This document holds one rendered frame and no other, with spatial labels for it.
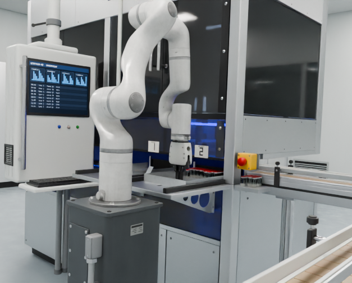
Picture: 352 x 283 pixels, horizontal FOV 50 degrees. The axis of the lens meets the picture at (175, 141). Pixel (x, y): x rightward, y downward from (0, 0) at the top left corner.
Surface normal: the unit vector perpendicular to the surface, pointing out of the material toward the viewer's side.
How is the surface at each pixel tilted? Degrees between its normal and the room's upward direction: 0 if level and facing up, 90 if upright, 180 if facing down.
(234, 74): 90
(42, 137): 90
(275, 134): 90
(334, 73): 90
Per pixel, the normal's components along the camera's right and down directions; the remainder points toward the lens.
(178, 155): -0.64, 0.06
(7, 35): 0.73, 0.06
